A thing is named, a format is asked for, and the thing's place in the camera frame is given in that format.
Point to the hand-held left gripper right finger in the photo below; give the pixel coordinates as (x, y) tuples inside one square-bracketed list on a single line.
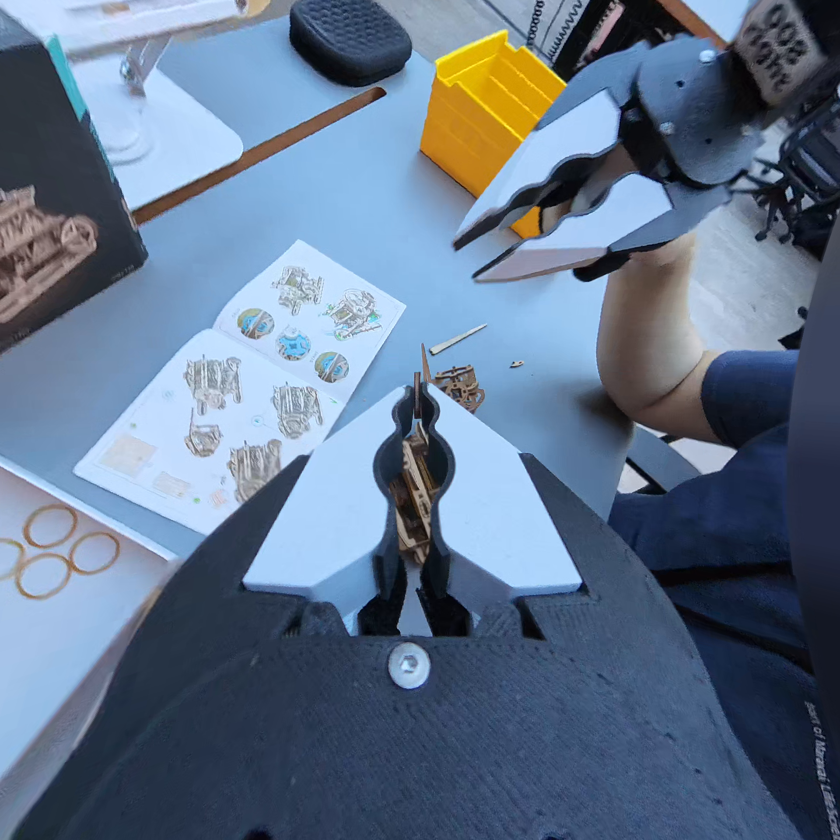
[(499, 518)]

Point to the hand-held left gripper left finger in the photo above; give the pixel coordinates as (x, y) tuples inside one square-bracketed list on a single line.
[(315, 525)]

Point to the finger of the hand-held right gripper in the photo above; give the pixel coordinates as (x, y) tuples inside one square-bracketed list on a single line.
[(610, 216), (558, 144)]

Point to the wooden mechanical model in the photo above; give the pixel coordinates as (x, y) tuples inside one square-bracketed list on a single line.
[(413, 485)]

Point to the black model kit box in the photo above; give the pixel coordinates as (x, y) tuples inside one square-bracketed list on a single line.
[(52, 164)]

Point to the person's right hand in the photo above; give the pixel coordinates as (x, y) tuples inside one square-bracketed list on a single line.
[(563, 210)]

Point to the yellow plastic bin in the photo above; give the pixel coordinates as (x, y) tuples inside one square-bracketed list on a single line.
[(472, 118)]

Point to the black office chair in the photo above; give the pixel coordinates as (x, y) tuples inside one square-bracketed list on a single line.
[(800, 170)]

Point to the small wooden gear assembly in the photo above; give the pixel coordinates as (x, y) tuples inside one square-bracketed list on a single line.
[(463, 388)]

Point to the assembly instruction booklet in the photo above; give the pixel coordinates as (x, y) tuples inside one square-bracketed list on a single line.
[(164, 420)]

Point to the pale wooden stick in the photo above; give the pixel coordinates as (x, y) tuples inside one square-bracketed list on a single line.
[(459, 338)]

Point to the tan rubber band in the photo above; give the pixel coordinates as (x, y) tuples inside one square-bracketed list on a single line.
[(43, 597), (118, 553), (22, 558), (51, 506)]

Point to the black textured cushion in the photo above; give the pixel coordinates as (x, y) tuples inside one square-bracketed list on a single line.
[(348, 39)]

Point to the white paper sheet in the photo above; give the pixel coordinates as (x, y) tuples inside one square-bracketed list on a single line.
[(59, 656)]

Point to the white lamp stand base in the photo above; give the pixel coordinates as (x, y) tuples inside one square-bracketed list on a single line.
[(184, 138)]

